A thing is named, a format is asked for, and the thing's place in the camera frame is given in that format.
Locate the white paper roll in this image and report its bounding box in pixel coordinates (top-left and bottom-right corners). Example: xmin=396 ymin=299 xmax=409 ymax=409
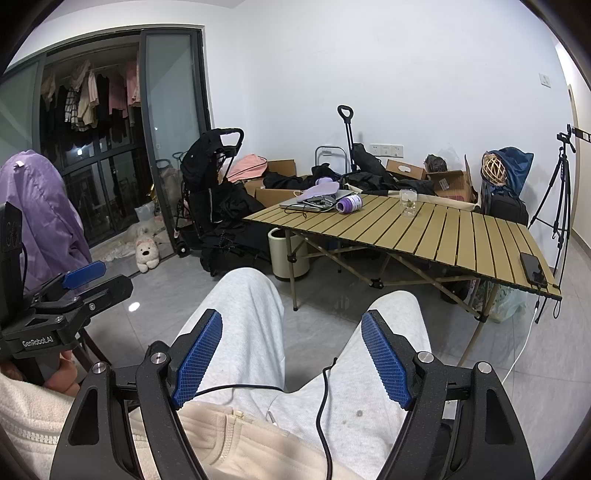
xmin=417 ymin=193 xmax=482 ymax=214

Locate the black tripod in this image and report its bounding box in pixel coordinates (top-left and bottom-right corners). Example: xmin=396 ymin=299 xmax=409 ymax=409
xmin=528 ymin=122 xmax=591 ymax=320

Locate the white charging cable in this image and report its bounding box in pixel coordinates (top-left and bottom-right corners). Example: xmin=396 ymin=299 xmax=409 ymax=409
xmin=505 ymin=286 xmax=544 ymax=385

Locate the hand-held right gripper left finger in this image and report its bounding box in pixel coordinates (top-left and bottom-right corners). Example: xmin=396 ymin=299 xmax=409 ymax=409
xmin=48 ymin=308 xmax=225 ymax=480

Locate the wooden slat folding table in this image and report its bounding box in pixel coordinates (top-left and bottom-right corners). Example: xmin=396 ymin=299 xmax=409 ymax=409
xmin=242 ymin=193 xmax=564 ymax=370

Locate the wicker ball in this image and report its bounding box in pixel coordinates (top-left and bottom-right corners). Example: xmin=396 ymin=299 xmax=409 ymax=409
xmin=481 ymin=152 xmax=504 ymax=188

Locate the black cable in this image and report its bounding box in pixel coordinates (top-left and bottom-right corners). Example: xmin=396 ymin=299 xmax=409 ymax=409
xmin=196 ymin=357 xmax=341 ymax=480

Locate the person's right leg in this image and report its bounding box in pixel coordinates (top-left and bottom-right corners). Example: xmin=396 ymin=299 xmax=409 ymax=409
xmin=268 ymin=291 xmax=433 ymax=480

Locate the sliding glass door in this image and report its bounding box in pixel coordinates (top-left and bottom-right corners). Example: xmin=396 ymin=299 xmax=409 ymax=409
xmin=139 ymin=28 xmax=214 ymax=224

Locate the plastic bag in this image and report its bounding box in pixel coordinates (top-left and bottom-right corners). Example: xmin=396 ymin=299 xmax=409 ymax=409
xmin=470 ymin=278 xmax=528 ymax=324

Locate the person's cream fleece jacket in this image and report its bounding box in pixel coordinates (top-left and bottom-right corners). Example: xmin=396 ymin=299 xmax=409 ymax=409
xmin=127 ymin=401 xmax=368 ymax=480

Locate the pile of black clothes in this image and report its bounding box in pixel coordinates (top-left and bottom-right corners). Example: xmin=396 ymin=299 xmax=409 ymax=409
xmin=263 ymin=170 xmax=437 ymax=197

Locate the person's left hand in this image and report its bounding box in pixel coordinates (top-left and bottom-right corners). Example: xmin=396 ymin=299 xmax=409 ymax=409
xmin=46 ymin=352 xmax=83 ymax=398

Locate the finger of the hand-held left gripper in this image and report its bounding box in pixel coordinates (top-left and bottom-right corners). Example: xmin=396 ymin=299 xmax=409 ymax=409
xmin=31 ymin=260 xmax=108 ymax=304
xmin=78 ymin=275 xmax=134 ymax=320

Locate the black bag pile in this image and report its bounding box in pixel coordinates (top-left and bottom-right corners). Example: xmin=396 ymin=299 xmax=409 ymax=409
xmin=199 ymin=184 xmax=279 ymax=278

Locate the black stroller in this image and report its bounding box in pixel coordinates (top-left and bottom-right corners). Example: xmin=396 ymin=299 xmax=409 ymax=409
xmin=174 ymin=128 xmax=245 ymax=258

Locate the metal frame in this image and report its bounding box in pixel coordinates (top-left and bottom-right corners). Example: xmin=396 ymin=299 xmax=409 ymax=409
xmin=315 ymin=146 xmax=350 ymax=177

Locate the person's left leg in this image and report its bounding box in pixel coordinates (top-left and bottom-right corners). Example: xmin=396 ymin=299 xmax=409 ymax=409
xmin=178 ymin=268 xmax=288 ymax=398

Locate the row of hanging clothes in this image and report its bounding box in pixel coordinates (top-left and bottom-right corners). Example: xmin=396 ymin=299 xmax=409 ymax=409
xmin=40 ymin=58 xmax=142 ymax=141

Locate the black wagon handle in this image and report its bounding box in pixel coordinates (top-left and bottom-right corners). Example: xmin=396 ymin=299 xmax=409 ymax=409
xmin=337 ymin=104 xmax=356 ymax=174

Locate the grey laptop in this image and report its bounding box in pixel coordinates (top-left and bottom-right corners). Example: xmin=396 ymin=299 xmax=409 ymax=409
xmin=279 ymin=188 xmax=354 ymax=214

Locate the pink cloth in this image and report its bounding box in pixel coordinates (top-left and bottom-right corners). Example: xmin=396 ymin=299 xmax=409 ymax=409
xmin=226 ymin=154 xmax=269 ymax=184

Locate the person's left forearm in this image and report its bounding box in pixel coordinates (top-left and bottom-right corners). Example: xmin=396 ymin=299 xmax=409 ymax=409
xmin=0 ymin=373 xmax=139 ymax=480

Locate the person's leg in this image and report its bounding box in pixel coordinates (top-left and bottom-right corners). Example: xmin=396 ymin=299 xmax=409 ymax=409
xmin=178 ymin=268 xmax=288 ymax=398
xmin=268 ymin=291 xmax=433 ymax=480

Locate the clear glass cup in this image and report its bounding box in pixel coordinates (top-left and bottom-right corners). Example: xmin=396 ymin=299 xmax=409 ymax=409
xmin=399 ymin=188 xmax=418 ymax=218

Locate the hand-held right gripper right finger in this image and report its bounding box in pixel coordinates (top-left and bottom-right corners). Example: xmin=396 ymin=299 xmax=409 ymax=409
xmin=360 ymin=310 xmax=536 ymax=480

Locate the purple jacket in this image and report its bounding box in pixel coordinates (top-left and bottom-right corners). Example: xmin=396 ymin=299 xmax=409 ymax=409
xmin=0 ymin=150 xmax=93 ymax=295

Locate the purple flat pad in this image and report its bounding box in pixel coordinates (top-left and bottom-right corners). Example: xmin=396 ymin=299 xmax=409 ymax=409
xmin=295 ymin=181 xmax=341 ymax=203

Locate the black smartphone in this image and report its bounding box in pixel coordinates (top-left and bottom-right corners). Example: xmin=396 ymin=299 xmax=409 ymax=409
xmin=520 ymin=252 xmax=548 ymax=285

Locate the cream trash bin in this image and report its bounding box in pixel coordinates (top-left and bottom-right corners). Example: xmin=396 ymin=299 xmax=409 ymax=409
xmin=269 ymin=227 xmax=309 ymax=280

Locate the white plush toy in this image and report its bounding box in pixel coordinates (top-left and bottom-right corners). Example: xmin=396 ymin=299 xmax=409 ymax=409
xmin=134 ymin=234 xmax=161 ymax=273

